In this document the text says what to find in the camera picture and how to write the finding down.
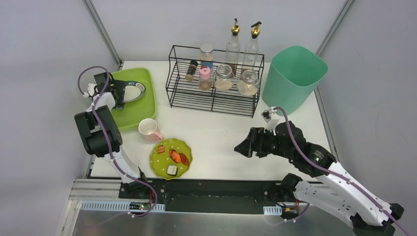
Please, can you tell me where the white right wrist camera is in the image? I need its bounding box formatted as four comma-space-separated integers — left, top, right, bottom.
261, 109, 280, 133

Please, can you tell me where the lime green plastic basin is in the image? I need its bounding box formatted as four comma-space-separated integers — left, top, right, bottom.
111, 67, 157, 130

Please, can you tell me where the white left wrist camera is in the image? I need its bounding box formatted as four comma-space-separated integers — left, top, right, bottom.
83, 83, 97, 98

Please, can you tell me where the green plastic waste bin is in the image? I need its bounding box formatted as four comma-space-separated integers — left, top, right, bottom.
262, 46, 328, 115

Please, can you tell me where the pink cup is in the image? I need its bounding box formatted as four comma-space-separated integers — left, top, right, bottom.
138, 118, 164, 143

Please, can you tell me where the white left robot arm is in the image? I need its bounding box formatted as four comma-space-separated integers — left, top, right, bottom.
74, 71, 148, 192

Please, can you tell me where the silver lid pellet jar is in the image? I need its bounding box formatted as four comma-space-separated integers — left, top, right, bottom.
200, 43, 213, 69

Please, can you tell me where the pink lid spice jar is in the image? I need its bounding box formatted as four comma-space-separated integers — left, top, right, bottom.
198, 66, 212, 90

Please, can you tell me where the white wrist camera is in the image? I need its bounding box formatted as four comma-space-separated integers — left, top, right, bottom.
261, 109, 280, 133
83, 83, 97, 98

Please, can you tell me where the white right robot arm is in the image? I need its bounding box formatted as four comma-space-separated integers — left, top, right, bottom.
234, 123, 404, 236

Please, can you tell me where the red sausage toy piece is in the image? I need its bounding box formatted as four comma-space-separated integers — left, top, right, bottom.
179, 153, 190, 166

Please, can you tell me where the green polka dot plate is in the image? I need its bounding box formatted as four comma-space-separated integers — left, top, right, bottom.
149, 138, 193, 180

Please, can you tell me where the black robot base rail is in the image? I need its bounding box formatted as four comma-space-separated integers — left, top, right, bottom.
119, 178, 301, 219

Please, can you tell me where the oil bottle with gold cap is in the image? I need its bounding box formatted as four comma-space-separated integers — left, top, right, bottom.
225, 18, 240, 74

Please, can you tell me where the black wire rack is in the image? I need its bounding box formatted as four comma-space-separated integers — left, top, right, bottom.
165, 45, 261, 118

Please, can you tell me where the glass jar with beige powder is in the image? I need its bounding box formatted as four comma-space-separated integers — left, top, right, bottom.
214, 64, 235, 91

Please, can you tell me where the oil bottle with black spout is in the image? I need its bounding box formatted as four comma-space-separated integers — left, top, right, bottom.
241, 21, 262, 72

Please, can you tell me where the white plate with blue rim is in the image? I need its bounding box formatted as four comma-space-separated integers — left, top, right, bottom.
123, 81, 146, 103

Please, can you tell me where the glass jar with metal ring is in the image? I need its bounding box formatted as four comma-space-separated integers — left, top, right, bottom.
237, 69, 260, 96

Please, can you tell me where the white sushi toy piece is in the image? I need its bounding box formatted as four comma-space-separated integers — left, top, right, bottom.
167, 165, 178, 176

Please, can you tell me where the black lid spice jar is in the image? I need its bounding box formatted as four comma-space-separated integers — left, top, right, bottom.
185, 60, 199, 82

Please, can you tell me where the sausage slice toy food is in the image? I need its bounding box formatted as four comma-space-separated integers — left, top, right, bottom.
157, 145, 165, 154

